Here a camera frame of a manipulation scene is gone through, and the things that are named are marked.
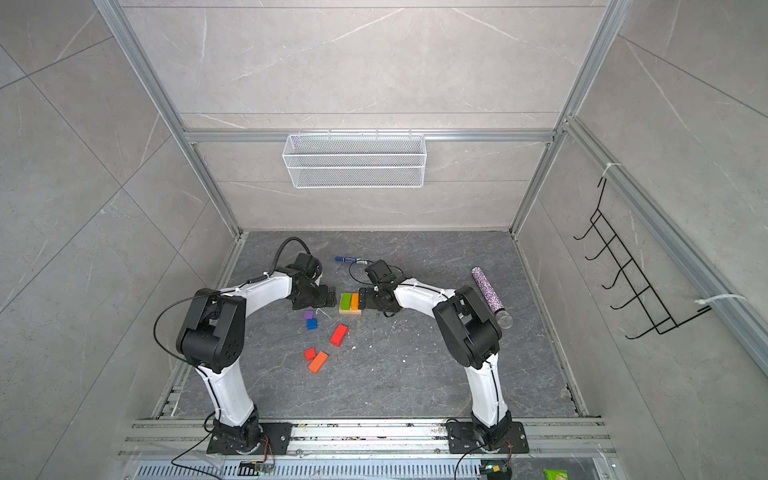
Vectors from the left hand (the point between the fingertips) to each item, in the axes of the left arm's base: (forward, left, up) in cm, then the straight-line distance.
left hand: (324, 295), depth 98 cm
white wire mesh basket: (+37, -11, +27) cm, 47 cm away
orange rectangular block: (-22, 0, -2) cm, 22 cm away
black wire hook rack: (-26, -76, +31) cm, 86 cm away
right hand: (-2, -16, -1) cm, 16 cm away
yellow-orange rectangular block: (-4, -11, +2) cm, 12 cm away
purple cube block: (-6, +5, -2) cm, 8 cm away
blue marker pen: (+15, -12, -1) cm, 19 cm away
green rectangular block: (-2, -7, 0) cm, 8 cm away
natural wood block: (-6, -9, -1) cm, 11 cm away
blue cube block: (-9, +3, -2) cm, 10 cm away
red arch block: (-14, -6, -1) cm, 15 cm away
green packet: (-51, -59, 0) cm, 78 cm away
